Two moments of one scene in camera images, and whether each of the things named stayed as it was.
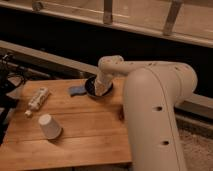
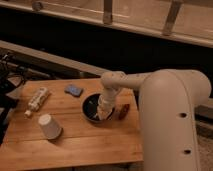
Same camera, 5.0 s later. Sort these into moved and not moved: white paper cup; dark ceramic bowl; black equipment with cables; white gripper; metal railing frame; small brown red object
Moved: dark ceramic bowl; white gripper
Not moved: small brown red object; metal railing frame; black equipment with cables; white paper cup
